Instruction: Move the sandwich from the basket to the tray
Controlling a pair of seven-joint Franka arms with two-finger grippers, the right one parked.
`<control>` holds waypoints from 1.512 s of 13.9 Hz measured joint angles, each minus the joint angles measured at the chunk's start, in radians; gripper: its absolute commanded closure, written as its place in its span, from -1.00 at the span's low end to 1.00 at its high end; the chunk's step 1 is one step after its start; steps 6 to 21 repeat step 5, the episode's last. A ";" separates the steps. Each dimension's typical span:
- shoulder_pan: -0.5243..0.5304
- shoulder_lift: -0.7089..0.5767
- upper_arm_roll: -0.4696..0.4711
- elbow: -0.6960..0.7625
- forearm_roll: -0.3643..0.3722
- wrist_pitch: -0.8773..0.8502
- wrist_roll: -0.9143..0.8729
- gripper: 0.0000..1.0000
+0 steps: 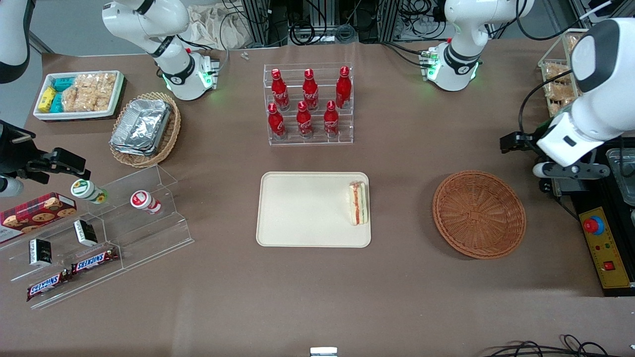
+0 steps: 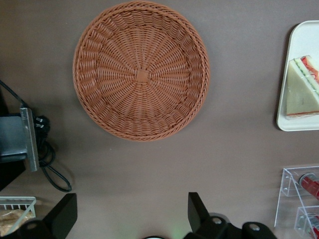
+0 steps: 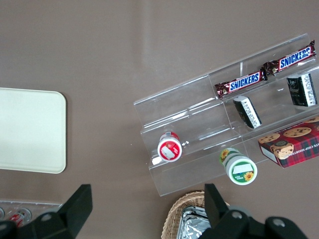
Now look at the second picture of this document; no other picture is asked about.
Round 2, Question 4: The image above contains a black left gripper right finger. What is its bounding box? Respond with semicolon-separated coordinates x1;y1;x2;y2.
186;191;240;239

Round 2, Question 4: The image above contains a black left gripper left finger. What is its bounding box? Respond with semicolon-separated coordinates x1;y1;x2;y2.
13;193;78;239

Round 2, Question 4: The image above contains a triangle sandwich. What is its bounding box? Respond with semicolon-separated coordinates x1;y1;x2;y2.
286;55;319;118

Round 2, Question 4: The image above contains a round brown wicker basket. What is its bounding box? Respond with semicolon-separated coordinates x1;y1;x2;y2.
72;0;211;142

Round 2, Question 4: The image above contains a cream plastic tray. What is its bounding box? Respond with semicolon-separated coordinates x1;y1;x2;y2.
276;20;319;132

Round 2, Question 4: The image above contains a clear bag of crackers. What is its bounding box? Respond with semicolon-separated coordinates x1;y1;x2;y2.
0;209;34;235

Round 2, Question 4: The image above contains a black power plug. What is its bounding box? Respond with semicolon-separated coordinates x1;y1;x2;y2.
34;115;52;136

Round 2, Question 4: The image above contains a clear acrylic bottle rack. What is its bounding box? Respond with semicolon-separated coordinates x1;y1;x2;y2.
274;165;319;239

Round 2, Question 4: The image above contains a black power cable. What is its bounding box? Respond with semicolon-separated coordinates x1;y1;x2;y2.
0;79;73;193

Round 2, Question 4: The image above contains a white wire basket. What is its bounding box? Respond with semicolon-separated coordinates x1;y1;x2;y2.
0;196;37;236

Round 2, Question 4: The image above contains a grey metal bracket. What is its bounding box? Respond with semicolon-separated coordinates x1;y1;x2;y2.
0;107;40;172

